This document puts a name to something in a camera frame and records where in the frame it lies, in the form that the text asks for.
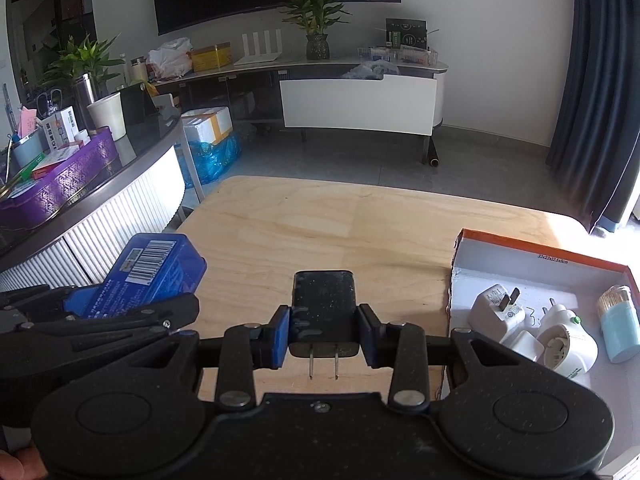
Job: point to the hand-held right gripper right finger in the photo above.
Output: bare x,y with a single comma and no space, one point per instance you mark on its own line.
367,335

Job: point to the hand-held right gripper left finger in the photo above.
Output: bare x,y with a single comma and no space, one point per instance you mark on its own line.
280,340

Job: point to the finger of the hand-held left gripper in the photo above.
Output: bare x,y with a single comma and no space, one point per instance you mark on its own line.
125,320
35,297

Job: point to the black charger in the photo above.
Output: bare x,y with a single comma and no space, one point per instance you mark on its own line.
322,310

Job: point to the blue plastic box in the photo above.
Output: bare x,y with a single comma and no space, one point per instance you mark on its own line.
160,265

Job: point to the white rectangular charger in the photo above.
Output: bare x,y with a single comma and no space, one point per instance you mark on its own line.
492,316

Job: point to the white rounded charger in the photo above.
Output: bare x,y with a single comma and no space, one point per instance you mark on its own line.
522,347

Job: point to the orange cardboard box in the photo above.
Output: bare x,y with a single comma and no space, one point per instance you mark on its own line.
545,280

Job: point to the white plug-in vaporizer leaf print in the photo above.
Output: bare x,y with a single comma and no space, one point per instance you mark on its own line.
560,320

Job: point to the white plug-in vaporizer green button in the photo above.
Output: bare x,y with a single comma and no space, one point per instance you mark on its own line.
580,355

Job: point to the light blue toothpick container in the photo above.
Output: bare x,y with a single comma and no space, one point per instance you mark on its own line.
620,335

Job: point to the person's left hand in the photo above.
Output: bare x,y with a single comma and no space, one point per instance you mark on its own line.
20,465

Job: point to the round white ribbed side table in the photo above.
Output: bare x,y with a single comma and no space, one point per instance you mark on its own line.
115,230

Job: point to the purple patterned box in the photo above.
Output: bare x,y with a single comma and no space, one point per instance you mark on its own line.
70,185

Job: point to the red flat box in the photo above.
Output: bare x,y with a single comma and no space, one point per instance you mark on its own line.
55,162

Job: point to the light blue pen cup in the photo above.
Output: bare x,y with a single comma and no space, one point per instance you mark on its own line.
27,150

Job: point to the white and blue medicine box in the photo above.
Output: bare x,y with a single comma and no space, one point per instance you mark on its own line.
57,130

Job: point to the pink paper notes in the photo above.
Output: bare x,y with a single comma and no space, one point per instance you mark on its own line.
27,122

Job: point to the blue plastic bag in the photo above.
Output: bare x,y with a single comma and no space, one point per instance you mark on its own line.
215,160

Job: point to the black roll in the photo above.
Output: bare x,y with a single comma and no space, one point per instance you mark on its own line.
433,155

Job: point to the white and yellow carton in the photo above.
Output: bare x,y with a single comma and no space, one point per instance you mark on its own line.
207,127

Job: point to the white television cabinet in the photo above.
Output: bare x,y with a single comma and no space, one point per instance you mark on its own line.
360,105

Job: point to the green plant in steel pot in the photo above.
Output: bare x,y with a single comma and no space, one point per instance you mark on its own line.
82,65

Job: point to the white plastic bag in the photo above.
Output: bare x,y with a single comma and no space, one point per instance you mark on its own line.
170,60

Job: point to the grey plastic bag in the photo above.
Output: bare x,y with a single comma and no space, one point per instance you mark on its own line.
372,70

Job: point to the yellow tin box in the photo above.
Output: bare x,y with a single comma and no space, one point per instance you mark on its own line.
211,58

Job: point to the clear plastic organiser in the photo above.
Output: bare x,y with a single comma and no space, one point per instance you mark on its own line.
400,55

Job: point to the white router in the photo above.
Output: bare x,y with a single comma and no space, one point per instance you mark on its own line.
260,55

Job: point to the black and green box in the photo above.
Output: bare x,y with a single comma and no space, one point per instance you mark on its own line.
406,34

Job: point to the green plant in dark vase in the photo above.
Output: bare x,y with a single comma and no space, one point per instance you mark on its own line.
317,15

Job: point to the dark blue curtain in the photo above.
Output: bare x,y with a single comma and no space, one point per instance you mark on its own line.
595,85

